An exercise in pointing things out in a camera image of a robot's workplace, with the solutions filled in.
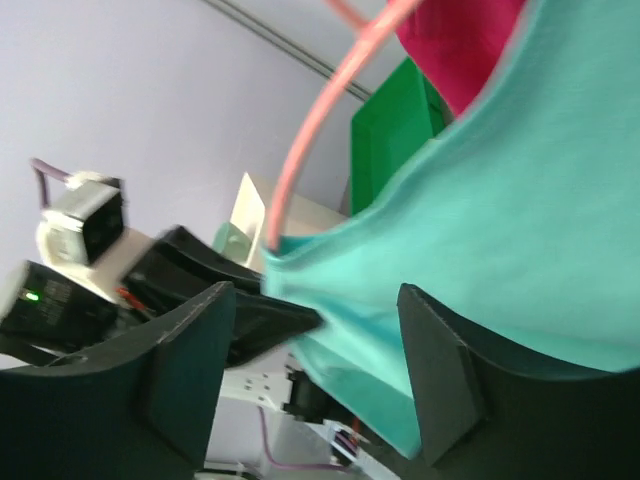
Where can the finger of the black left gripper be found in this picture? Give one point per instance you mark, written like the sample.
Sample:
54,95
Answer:
263,323
178,266

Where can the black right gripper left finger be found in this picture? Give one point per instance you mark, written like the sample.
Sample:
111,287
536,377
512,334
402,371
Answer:
137,406

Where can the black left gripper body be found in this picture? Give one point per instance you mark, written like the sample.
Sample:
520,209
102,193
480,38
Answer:
46,316

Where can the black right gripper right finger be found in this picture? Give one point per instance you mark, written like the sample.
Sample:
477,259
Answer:
489,408

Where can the teal t shirt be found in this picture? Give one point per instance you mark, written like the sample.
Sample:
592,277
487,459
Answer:
522,217

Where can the pink plastic hanger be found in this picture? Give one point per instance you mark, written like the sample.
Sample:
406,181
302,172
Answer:
371,35

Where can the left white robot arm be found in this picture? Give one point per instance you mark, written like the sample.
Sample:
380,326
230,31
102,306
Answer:
280,400

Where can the magenta t shirt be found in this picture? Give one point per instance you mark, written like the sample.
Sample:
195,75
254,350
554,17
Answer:
457,44

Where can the green plastic tray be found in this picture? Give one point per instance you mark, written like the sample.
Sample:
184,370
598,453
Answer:
394,123

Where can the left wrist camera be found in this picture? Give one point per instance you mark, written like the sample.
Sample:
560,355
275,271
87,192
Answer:
84,235

